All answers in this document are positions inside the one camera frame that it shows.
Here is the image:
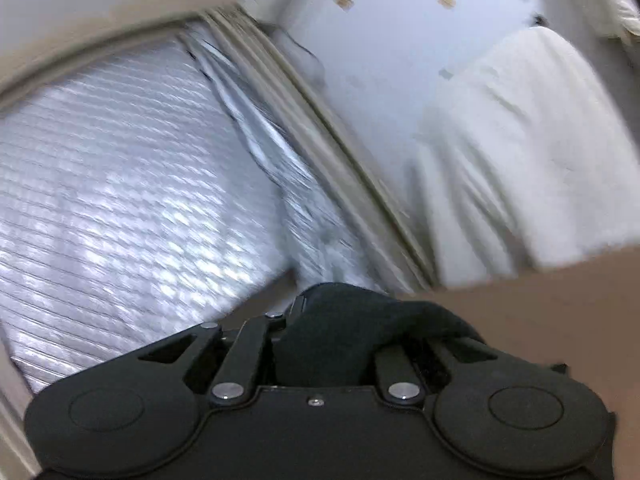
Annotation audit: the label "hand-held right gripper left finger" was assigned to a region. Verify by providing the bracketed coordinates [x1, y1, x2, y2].
[137, 297, 308, 404]

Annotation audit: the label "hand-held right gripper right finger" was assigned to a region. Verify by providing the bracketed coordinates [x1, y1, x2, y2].
[374, 337, 502, 407]

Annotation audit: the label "black drawstring pants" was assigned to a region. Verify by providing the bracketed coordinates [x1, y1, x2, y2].
[274, 282, 486, 387]

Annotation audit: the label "silver quilted foil sheet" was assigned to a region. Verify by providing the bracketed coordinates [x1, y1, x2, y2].
[0, 25, 392, 397]

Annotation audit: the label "white cloth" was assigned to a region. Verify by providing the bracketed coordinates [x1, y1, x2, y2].
[412, 25, 640, 291]

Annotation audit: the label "cream padded fabric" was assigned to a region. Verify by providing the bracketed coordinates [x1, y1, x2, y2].
[575, 0, 640, 46]

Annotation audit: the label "black cable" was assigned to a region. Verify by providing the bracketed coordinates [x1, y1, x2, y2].
[286, 29, 323, 68]

